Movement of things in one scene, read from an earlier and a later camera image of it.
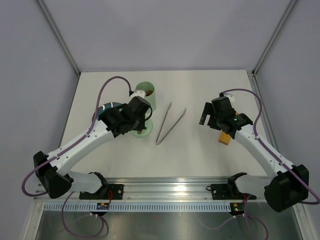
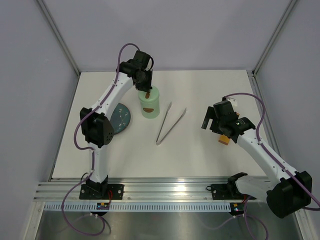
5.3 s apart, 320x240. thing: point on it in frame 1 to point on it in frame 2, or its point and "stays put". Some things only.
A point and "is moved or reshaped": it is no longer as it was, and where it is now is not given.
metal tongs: (158, 142) stays put
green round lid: (145, 133) to (154, 95)
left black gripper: (141, 126) to (147, 87)
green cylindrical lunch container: (146, 86) is moved or reshaped
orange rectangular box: (224, 138) stays put
